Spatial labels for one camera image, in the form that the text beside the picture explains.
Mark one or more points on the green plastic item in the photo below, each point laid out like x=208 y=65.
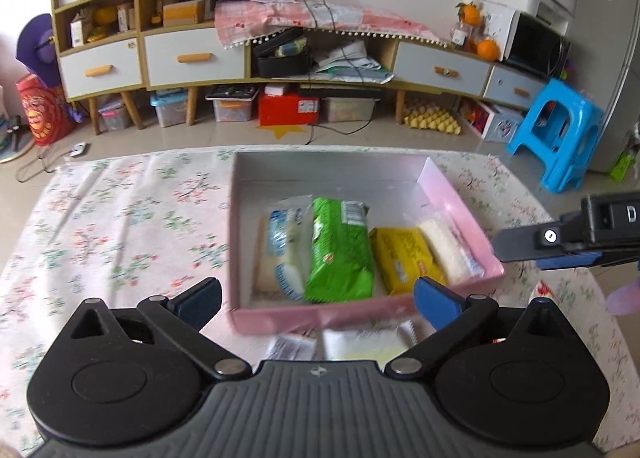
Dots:
x=623 y=163

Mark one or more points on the red gift bag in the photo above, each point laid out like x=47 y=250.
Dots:
x=42 y=111

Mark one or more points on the clear storage bin blue lid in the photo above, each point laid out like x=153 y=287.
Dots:
x=167 y=108

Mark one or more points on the orange fruit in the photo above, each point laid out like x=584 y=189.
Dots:
x=470 y=14
x=488 y=49

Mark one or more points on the clear white snack packet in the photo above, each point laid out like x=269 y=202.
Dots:
x=447 y=248

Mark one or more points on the floral tablecloth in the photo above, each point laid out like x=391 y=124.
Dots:
x=125 y=218

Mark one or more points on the white pale yellow snack packet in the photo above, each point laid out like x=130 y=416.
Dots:
x=365 y=345

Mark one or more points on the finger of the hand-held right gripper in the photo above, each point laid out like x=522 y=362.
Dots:
x=520 y=244

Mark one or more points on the pink cardboard box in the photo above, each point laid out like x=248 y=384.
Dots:
x=350 y=173

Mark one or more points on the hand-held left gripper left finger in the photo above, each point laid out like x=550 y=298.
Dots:
x=200 y=299

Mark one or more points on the yellow star floor sticker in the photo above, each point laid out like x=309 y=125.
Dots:
x=282 y=131

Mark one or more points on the blue plastic stool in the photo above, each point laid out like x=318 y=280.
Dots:
x=565 y=103

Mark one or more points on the yellow egg tray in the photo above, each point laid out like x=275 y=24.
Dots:
x=432 y=119

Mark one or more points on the yellow wooden box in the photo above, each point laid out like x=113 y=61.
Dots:
x=182 y=13

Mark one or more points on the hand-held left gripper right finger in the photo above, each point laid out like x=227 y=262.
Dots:
x=435 y=303

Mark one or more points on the black white microwave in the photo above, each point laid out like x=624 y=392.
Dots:
x=530 y=43

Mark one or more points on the small white box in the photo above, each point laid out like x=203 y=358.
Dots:
x=80 y=31

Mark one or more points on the long wooden tv cabinet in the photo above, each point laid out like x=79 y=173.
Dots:
x=385 y=46

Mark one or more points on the purple hat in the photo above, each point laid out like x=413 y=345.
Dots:
x=37 y=43

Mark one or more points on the clear grey printed snack packet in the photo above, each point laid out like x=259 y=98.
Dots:
x=290 y=348

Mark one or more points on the white blue snack packet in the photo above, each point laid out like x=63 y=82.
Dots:
x=284 y=248

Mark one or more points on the grey refrigerator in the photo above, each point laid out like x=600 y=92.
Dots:
x=600 y=78

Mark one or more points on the small white drawer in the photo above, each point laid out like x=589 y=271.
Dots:
x=515 y=81

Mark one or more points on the wide clear storage bin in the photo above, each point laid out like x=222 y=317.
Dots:
x=347 y=109

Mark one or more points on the clear jar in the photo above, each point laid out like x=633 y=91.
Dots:
x=461 y=33

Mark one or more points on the black open case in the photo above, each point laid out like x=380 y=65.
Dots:
x=280 y=63

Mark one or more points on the pink patterned cloth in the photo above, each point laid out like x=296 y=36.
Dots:
x=280 y=16

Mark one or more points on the wooden drawer cabinet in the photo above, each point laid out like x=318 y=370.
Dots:
x=150 y=91

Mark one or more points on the green snack packet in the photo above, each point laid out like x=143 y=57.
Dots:
x=340 y=258

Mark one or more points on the white red patterned box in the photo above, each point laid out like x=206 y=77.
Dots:
x=500 y=126

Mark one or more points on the red cardboard box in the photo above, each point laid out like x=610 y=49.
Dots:
x=285 y=111

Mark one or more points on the clear storage bin black lid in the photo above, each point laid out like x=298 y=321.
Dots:
x=232 y=106

